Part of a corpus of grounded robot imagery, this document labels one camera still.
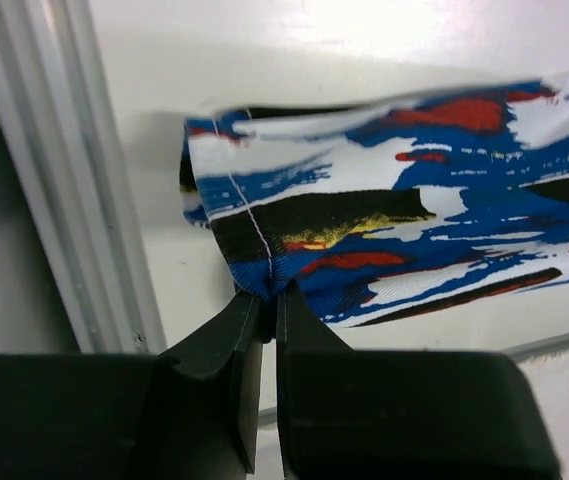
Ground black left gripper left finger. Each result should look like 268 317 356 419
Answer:
0 293 262 479

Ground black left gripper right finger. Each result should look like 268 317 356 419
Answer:
276 283 561 479

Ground blue white red patterned trousers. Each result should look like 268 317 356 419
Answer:
180 73 569 327

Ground aluminium table edge rail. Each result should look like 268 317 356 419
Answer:
0 1 166 354

